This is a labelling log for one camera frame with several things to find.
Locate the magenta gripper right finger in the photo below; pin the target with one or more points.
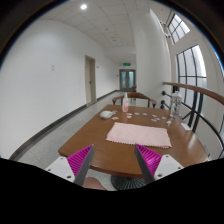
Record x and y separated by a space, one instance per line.
153 165

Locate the wooden chair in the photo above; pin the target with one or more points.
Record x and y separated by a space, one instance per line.
135 95

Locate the large arched window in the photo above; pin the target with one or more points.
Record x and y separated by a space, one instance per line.
191 67

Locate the wooden handrail with black posts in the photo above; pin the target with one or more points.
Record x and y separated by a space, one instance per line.
203 111

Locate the upper skylight window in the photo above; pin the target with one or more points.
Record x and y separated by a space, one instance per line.
177 29

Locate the pink towel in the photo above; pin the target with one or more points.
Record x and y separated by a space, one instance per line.
136 134

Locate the clear plastic water bottle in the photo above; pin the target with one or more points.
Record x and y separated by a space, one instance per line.
176 100

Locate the glass double door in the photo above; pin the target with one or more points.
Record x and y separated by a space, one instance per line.
127 80

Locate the white crumpled cloth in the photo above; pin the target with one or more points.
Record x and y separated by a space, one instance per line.
106 114

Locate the white spray bottle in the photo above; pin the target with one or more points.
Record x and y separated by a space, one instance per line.
125 103

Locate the beige side door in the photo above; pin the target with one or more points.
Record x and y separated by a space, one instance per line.
90 86

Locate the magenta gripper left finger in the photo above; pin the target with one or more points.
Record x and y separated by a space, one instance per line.
74 167

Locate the black table pedestal base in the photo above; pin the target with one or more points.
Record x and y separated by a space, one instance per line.
126 183

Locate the round ceiling light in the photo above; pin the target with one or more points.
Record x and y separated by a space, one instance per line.
83 7

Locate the green exit sign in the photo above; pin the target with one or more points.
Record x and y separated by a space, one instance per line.
126 64

